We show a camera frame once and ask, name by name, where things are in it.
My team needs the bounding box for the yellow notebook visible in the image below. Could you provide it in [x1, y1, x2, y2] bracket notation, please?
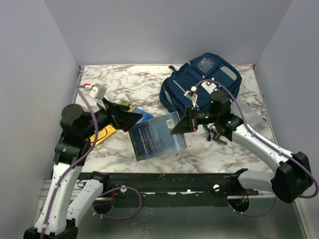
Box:
[95, 124, 118, 146]

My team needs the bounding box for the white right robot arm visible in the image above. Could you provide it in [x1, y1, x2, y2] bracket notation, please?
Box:
[171, 91, 314, 203]

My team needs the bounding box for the dark book underneath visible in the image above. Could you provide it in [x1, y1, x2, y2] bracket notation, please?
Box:
[129, 112, 187, 161]

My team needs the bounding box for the aluminium rail frame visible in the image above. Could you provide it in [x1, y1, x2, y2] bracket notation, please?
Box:
[27, 65, 310, 239]

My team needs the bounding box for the clear plastic organizer box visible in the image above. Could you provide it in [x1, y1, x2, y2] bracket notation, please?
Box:
[231, 100, 267, 132]

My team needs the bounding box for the steel clamp handle tool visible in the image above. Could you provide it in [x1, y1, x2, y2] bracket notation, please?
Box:
[206, 124, 227, 145]

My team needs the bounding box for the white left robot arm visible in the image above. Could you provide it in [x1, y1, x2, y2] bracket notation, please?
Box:
[23, 99, 143, 239]

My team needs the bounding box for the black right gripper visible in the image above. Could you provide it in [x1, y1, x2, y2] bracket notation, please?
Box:
[171, 106, 219, 134]

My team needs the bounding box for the Animal Farm blue book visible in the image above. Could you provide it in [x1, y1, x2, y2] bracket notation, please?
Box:
[121, 101, 154, 124]

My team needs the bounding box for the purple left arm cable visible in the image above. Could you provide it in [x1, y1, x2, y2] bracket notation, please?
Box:
[39, 83, 143, 239]

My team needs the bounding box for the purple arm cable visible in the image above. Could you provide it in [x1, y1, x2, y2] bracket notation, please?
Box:
[191, 79, 319, 217]
[39, 83, 143, 239]

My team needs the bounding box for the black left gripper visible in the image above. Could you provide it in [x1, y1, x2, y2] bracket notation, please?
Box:
[83, 96, 144, 137]

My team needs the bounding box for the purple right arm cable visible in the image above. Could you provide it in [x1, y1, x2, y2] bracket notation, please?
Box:
[191, 79, 319, 217]

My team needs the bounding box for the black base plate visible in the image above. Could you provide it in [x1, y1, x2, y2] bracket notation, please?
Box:
[78, 169, 259, 208]

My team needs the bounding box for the navy blue student backpack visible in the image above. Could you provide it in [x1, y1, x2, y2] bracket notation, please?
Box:
[159, 53, 242, 117]

